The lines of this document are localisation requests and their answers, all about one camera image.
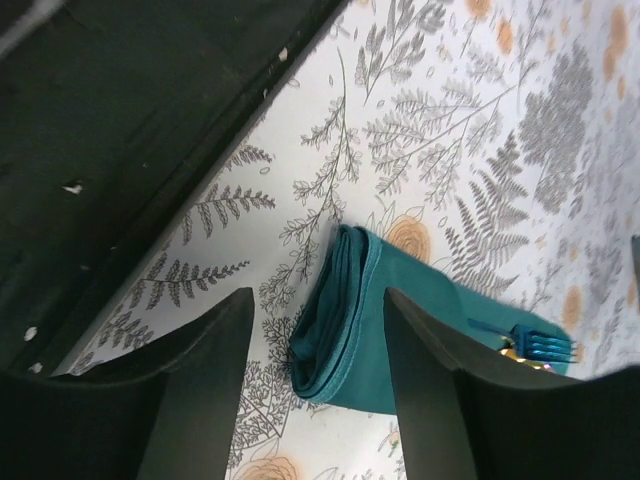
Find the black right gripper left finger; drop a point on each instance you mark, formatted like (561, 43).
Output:
(164, 411)

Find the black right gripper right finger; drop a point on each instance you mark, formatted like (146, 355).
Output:
(467, 412)

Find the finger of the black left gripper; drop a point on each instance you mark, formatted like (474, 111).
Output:
(633, 291)

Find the iridescent blue fork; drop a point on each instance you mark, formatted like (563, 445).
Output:
(532, 344)

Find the teal cloth napkin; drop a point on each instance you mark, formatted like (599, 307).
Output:
(338, 352)

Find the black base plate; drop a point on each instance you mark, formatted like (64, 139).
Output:
(112, 114)

